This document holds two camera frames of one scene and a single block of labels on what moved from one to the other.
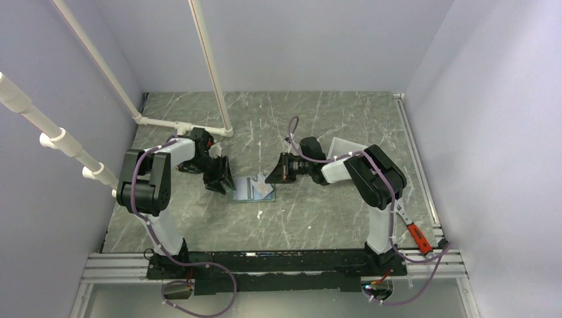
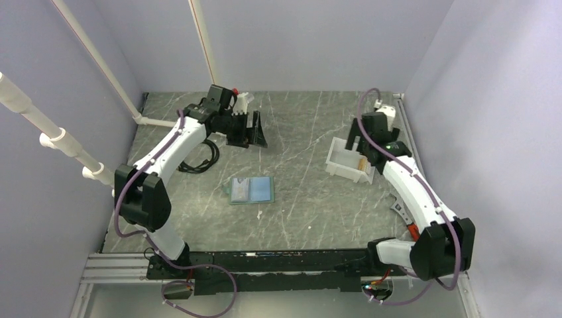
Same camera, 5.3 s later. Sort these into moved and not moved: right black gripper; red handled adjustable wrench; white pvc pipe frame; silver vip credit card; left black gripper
Moved: left black gripper; right black gripper
Not moved: red handled adjustable wrench; silver vip credit card; white pvc pipe frame
